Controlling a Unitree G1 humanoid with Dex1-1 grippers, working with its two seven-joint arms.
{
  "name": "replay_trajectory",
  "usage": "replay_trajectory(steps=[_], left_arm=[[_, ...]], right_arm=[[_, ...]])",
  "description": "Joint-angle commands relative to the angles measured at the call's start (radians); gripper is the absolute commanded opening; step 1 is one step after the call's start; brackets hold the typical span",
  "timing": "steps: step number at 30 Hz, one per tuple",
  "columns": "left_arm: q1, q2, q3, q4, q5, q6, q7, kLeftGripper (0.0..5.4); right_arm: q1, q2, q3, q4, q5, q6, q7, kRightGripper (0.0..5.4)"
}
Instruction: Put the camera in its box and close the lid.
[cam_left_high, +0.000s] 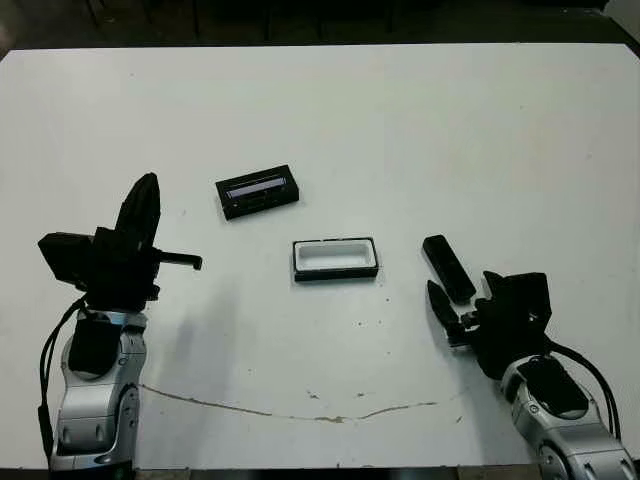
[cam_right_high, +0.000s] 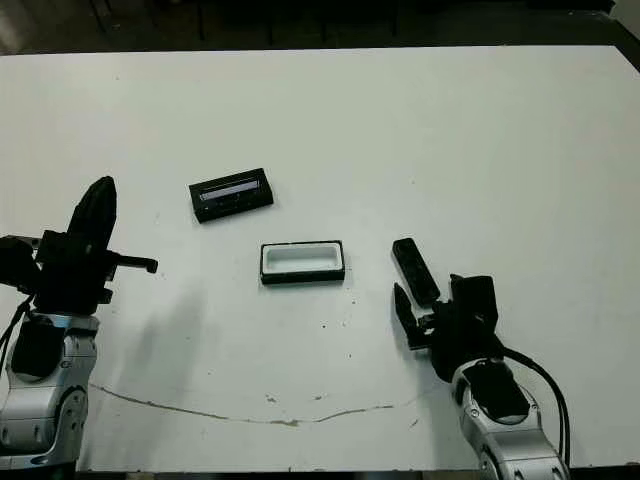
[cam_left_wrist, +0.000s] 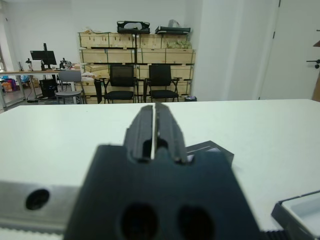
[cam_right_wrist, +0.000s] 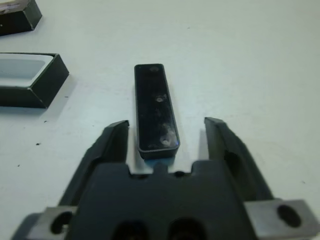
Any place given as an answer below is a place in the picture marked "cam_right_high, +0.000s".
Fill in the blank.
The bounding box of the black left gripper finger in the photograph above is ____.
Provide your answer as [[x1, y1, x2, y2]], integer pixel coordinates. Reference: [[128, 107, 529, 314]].
[[66, 176, 107, 251], [88, 176, 119, 251]]

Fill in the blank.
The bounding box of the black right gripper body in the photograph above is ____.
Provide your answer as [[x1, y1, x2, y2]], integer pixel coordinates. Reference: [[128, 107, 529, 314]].
[[409, 298, 507, 385]]

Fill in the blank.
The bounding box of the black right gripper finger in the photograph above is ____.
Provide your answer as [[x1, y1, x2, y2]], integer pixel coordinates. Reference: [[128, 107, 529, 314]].
[[447, 273, 467, 304], [392, 282, 429, 352]]

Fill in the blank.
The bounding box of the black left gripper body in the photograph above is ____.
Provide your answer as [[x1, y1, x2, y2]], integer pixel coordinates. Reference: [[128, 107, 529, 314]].
[[32, 229, 160, 316]]

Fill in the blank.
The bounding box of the black camera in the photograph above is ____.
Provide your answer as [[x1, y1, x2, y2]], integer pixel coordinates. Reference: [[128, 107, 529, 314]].
[[392, 237, 442, 306]]

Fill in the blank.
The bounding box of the black box lid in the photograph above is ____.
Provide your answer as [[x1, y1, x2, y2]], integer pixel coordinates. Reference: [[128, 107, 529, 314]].
[[188, 167, 276, 225]]

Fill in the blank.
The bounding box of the black box base white insert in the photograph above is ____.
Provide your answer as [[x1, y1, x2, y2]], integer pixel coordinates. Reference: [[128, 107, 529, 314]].
[[259, 239, 347, 287]]

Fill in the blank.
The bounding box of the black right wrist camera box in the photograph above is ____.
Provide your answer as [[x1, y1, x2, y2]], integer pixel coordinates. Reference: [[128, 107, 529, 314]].
[[462, 274, 500, 329]]

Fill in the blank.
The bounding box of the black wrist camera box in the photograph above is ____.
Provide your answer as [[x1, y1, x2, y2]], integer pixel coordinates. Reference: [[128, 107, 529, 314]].
[[0, 235, 41, 296], [462, 274, 500, 329]]

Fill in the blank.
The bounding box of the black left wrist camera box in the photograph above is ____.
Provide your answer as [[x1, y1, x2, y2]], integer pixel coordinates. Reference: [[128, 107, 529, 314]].
[[0, 235, 41, 296]]

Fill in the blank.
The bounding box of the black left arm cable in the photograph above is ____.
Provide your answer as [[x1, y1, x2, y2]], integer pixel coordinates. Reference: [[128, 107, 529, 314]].
[[0, 297, 36, 371]]

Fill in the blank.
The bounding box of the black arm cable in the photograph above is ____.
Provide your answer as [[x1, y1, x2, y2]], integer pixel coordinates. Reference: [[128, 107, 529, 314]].
[[499, 344, 572, 459], [0, 297, 36, 371]]

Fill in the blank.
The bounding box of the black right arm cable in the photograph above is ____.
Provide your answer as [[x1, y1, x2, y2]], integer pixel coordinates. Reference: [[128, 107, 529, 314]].
[[499, 344, 572, 459]]

